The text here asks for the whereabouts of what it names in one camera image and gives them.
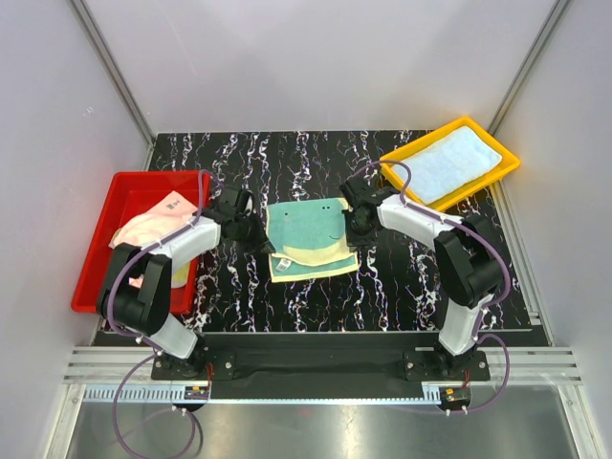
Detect yellow green towel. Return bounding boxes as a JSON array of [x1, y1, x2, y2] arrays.
[[266, 198, 360, 283]]

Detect pink towel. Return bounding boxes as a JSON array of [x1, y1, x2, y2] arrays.
[[108, 189, 198, 291]]

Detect light blue towel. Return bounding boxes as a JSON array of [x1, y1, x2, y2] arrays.
[[404, 126, 502, 205]]

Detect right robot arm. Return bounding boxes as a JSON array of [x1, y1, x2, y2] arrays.
[[339, 177, 511, 380]]

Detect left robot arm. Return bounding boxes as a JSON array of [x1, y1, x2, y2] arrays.
[[97, 186, 274, 379]]

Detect olive yellow towel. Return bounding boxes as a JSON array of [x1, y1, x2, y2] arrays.
[[171, 264, 190, 289]]

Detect red plastic bin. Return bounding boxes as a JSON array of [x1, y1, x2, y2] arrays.
[[71, 170, 211, 314]]

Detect yellow plastic tray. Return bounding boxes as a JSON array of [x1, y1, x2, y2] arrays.
[[381, 117, 520, 211]]

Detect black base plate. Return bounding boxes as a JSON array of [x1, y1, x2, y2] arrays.
[[151, 332, 491, 404]]

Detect white slotted cable duct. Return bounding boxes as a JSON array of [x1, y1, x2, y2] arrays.
[[83, 384, 210, 404]]

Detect left aluminium frame post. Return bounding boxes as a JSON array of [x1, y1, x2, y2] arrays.
[[68, 0, 157, 171]]

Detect aluminium frame post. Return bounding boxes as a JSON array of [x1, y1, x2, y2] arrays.
[[68, 0, 157, 171], [487, 0, 573, 136]]

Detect right aluminium frame post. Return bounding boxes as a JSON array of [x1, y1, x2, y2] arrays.
[[487, 0, 573, 136]]

